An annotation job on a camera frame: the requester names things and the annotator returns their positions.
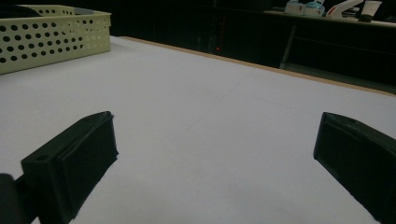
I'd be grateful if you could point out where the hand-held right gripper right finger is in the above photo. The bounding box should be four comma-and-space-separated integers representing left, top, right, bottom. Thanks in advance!
313, 111, 396, 224

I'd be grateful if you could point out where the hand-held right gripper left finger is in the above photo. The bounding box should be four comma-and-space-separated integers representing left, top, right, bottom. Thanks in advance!
21, 110, 120, 224

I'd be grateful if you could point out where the yellow perforated plastic basket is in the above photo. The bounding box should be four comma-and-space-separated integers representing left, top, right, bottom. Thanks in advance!
0, 4, 112, 76

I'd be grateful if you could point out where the white and red device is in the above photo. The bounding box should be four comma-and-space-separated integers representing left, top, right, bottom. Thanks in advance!
325, 0, 364, 20

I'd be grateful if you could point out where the white tissue packet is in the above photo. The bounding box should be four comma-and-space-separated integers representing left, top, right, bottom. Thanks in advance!
284, 0, 306, 15
303, 0, 327, 18

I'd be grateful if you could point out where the white frame wooden desk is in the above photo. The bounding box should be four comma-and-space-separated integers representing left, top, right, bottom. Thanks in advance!
262, 8, 396, 94

